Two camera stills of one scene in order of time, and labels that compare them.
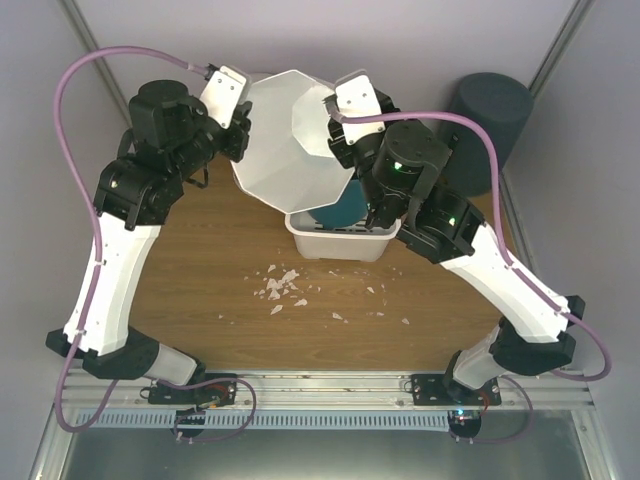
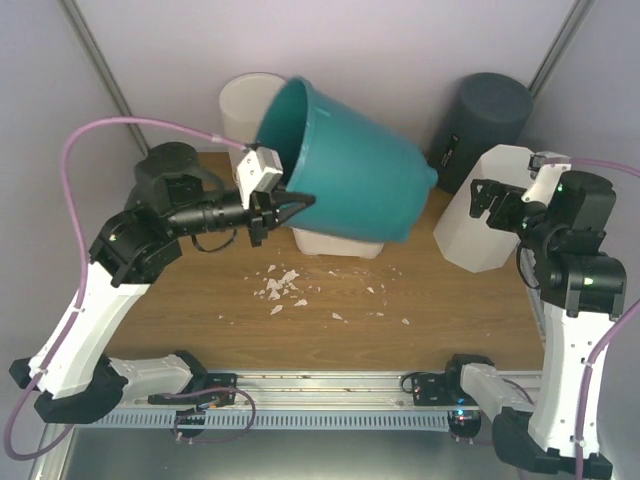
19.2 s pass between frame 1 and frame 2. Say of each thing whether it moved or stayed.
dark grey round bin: stayed
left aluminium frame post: stayed
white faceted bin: moved
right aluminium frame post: stayed
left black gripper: moved
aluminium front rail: stayed
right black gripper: moved
